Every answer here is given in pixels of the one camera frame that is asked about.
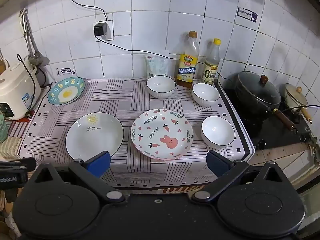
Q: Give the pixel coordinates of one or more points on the blue fried egg plate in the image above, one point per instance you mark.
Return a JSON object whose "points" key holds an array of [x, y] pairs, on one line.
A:
{"points": [[66, 93]]}

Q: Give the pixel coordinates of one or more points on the white rice cooker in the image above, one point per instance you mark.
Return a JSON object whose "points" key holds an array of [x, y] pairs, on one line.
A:
{"points": [[17, 90]]}

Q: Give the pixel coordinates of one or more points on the black wok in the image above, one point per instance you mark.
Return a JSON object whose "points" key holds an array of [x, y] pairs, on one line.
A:
{"points": [[252, 105]]}

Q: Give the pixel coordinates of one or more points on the clear vinegar bottle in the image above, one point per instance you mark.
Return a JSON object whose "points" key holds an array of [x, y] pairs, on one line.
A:
{"points": [[210, 67]]}

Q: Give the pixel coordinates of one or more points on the white wall socket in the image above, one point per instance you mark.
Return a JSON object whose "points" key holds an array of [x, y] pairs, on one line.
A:
{"points": [[110, 28]]}

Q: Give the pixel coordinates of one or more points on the white bowl black rim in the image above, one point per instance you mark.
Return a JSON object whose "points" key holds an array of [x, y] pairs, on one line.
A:
{"points": [[218, 131], [206, 94], [160, 86]]}

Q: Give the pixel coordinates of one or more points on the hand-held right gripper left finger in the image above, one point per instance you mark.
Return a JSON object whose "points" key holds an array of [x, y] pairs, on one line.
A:
{"points": [[100, 162]]}

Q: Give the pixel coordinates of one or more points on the white sun print plate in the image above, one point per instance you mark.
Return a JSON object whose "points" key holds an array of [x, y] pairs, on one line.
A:
{"points": [[95, 135]]}

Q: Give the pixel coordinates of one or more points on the pink bunny carrot plate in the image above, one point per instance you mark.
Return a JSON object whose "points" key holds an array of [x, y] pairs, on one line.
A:
{"points": [[162, 133]]}

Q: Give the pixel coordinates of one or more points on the dark wall sticker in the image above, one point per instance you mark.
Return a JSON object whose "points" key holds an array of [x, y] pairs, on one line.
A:
{"points": [[247, 15]]}

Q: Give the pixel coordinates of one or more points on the hanging metal ladle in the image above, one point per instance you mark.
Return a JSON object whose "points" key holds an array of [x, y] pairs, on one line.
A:
{"points": [[32, 52]]}

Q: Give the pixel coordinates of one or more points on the small white wall label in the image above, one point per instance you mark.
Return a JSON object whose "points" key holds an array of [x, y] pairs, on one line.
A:
{"points": [[64, 71]]}

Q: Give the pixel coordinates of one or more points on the glass wok lid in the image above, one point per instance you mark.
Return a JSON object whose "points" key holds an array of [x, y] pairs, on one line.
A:
{"points": [[257, 87]]}

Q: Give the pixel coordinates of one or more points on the beige woven towel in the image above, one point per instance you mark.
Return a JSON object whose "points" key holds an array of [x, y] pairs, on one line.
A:
{"points": [[11, 147]]}

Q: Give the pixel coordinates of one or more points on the green patterned container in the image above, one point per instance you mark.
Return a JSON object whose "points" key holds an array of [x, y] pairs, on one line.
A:
{"points": [[3, 130]]}

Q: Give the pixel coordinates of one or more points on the white salt bag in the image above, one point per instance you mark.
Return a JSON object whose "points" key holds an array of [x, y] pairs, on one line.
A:
{"points": [[157, 65]]}

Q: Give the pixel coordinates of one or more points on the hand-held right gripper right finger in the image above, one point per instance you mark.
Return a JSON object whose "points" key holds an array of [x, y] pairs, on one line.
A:
{"points": [[217, 160]]}

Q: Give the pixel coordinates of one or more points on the black power adapter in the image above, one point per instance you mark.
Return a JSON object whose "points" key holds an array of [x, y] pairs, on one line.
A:
{"points": [[100, 29]]}

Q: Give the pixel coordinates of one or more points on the cream enamel pot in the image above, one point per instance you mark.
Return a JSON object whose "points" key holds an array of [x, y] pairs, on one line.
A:
{"points": [[296, 98]]}

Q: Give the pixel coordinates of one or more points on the amber cooking wine bottle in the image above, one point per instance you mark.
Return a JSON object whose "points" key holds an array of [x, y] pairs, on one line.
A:
{"points": [[187, 65]]}

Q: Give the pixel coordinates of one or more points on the black gas stove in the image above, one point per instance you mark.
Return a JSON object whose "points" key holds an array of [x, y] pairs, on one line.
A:
{"points": [[265, 135]]}

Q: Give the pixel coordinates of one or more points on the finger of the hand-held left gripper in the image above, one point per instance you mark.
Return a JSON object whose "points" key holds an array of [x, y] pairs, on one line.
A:
{"points": [[17, 164]]}

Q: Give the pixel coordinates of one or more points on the pink striped tablecloth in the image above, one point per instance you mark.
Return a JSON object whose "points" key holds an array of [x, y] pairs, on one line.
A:
{"points": [[140, 102]]}

